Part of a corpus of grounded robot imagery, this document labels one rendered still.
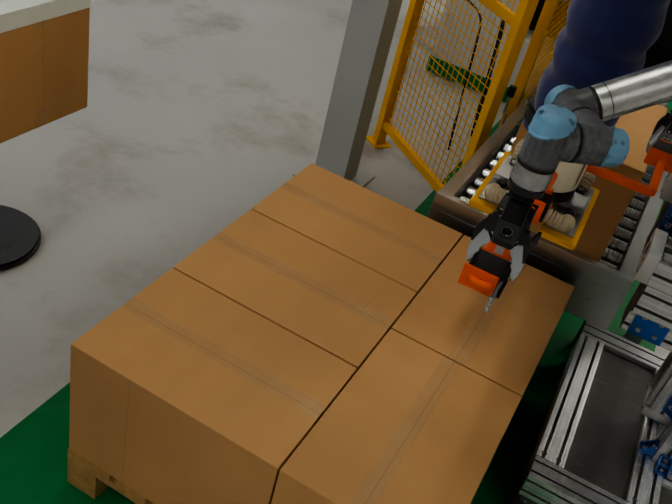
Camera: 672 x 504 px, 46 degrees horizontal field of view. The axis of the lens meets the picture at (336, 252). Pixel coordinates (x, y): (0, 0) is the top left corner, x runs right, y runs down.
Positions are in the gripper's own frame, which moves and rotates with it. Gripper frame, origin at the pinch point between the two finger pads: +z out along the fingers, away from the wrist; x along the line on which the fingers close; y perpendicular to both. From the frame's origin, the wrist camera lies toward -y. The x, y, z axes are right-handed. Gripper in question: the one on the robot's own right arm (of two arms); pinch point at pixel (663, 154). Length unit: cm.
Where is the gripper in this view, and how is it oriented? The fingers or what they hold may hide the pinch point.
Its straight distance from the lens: 244.7
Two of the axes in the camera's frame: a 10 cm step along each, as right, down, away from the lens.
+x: 8.8, 4.1, -2.4
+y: -4.3, 4.7, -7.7
